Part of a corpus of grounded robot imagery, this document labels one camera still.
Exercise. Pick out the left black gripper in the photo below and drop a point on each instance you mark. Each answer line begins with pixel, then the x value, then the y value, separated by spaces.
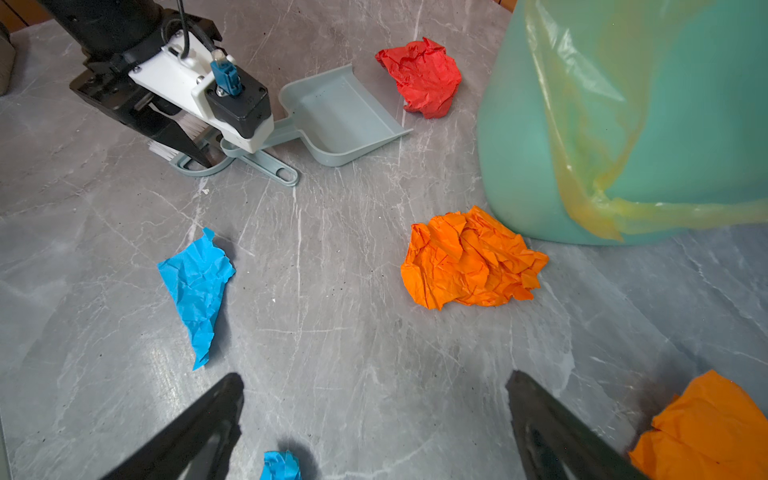
pixel 114 45

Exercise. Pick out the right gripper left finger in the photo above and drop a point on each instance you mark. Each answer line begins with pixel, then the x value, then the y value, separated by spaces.
pixel 198 444

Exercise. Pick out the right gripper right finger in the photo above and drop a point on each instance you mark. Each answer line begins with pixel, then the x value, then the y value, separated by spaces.
pixel 553 443

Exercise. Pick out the grey-green hand brush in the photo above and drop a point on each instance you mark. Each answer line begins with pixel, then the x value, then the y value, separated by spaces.
pixel 223 154

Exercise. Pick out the grey-green plastic dustpan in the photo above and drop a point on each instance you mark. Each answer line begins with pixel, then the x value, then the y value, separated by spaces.
pixel 334 115

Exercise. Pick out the red paper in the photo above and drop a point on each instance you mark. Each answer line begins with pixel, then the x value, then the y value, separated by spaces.
pixel 426 76

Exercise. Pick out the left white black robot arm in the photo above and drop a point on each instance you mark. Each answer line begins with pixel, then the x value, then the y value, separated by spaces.
pixel 190 25

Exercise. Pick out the small blue paper scrap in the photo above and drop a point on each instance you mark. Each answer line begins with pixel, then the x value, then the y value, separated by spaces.
pixel 280 466

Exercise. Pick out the blue crumpled paper left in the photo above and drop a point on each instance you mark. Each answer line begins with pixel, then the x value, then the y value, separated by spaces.
pixel 196 279

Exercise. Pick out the orange crumpled paper right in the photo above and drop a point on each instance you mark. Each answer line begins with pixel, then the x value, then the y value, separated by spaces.
pixel 714 430

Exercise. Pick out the orange crumpled paper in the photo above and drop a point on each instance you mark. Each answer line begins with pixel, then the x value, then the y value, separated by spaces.
pixel 714 430
pixel 471 259

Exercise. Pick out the orange crumpled paper centre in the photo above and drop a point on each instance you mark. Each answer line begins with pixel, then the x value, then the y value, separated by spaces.
pixel 471 259

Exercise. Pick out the green trash bin with liner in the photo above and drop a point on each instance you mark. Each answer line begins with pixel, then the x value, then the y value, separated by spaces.
pixel 624 122

